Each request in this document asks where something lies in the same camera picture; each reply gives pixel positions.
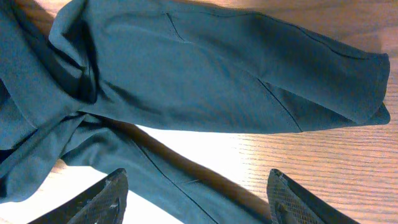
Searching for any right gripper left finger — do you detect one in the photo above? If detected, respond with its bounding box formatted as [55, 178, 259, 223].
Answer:
[29, 168, 128, 224]

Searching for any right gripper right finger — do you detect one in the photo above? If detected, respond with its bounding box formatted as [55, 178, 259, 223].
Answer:
[267, 169, 359, 224]

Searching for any black pants red waistband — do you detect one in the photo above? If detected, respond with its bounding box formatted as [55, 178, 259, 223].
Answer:
[1, 1, 390, 223]

